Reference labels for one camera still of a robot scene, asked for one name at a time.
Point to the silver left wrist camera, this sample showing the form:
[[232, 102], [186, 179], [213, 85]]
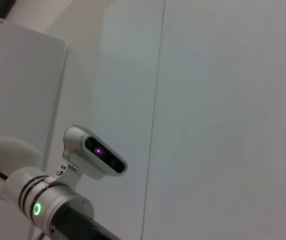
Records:
[[95, 152]]

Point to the black cylindrical object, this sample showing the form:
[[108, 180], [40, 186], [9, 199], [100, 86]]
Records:
[[0, 7]]

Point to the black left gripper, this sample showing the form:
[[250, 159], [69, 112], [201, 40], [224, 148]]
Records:
[[83, 225]]

